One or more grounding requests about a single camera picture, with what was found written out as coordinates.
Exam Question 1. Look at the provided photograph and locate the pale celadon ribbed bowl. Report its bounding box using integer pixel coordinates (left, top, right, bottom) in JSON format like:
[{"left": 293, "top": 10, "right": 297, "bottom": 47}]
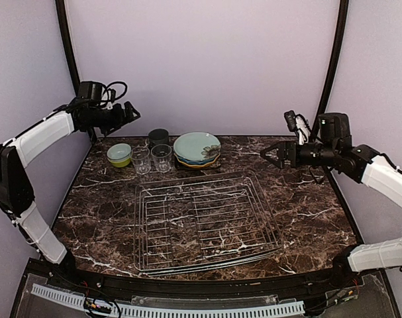
[{"left": 107, "top": 143, "right": 132, "bottom": 162}]

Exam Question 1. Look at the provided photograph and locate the grey mug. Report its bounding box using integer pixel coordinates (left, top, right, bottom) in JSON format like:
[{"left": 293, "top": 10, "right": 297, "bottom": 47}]
[{"left": 148, "top": 129, "right": 170, "bottom": 149}]

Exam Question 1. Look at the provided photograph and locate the clear glass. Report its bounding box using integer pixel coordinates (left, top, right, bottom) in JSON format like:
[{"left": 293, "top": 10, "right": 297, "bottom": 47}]
[
  {"left": 130, "top": 146, "right": 151, "bottom": 175},
  {"left": 151, "top": 144, "right": 172, "bottom": 173}
]

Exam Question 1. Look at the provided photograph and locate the lime green bowl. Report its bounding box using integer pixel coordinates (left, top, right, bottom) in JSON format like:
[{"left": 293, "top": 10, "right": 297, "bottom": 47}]
[{"left": 108, "top": 157, "right": 131, "bottom": 168}]

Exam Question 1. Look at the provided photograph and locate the light green flower plate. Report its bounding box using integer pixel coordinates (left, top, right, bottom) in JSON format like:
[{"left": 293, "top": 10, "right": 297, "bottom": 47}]
[{"left": 174, "top": 132, "right": 221, "bottom": 161}]

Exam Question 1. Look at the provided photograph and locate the blue dotted plate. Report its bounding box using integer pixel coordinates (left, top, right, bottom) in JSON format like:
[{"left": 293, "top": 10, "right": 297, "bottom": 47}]
[{"left": 175, "top": 155, "right": 220, "bottom": 165}]

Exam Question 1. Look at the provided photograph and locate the yellow dotted plate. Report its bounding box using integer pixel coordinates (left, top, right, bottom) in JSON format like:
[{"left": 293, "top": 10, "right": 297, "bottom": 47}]
[{"left": 177, "top": 161, "right": 216, "bottom": 169}]

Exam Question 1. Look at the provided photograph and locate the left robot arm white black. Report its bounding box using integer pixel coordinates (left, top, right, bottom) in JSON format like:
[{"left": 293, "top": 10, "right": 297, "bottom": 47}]
[{"left": 0, "top": 81, "right": 140, "bottom": 267}]

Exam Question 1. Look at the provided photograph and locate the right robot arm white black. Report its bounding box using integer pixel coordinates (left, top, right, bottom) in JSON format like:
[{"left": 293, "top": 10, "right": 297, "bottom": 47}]
[{"left": 260, "top": 111, "right": 402, "bottom": 273}]

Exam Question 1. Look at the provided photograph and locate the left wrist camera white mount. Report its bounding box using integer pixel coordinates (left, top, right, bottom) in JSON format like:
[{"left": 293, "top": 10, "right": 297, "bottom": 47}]
[{"left": 100, "top": 81, "right": 128, "bottom": 109}]

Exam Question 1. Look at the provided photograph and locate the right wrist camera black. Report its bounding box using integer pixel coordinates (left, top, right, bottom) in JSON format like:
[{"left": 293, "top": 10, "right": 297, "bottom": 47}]
[{"left": 283, "top": 110, "right": 311, "bottom": 145}]

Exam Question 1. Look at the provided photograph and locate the wire dish rack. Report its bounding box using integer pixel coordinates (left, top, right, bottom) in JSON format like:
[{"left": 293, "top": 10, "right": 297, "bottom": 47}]
[{"left": 133, "top": 170, "right": 283, "bottom": 277}]

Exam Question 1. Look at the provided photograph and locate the left black frame post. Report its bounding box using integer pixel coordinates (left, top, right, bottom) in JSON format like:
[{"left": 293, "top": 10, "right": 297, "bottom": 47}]
[{"left": 54, "top": 0, "right": 98, "bottom": 143}]

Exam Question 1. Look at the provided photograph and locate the black frame post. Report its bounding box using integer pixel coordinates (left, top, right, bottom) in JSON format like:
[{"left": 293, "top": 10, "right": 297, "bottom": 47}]
[
  {"left": 54, "top": 0, "right": 98, "bottom": 143},
  {"left": 316, "top": 0, "right": 350, "bottom": 117}
]

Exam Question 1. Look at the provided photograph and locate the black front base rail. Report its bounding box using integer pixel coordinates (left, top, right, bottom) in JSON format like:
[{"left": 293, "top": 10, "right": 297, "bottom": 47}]
[{"left": 25, "top": 258, "right": 387, "bottom": 312}]

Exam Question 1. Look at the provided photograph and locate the white slotted cable duct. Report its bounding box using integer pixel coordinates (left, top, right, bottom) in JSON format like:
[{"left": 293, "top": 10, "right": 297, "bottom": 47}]
[{"left": 31, "top": 284, "right": 305, "bottom": 318}]

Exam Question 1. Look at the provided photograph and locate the right black frame post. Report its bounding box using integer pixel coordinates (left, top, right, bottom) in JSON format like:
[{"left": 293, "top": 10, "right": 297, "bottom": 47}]
[{"left": 316, "top": 0, "right": 350, "bottom": 117}]

